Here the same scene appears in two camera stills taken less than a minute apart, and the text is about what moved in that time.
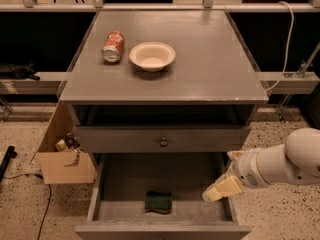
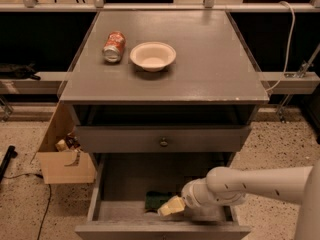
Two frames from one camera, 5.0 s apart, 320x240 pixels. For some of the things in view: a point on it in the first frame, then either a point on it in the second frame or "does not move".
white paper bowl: [152, 56] does not move
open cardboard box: [64, 167] does not move
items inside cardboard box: [69, 144] does not move
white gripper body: [246, 171] → [190, 195]
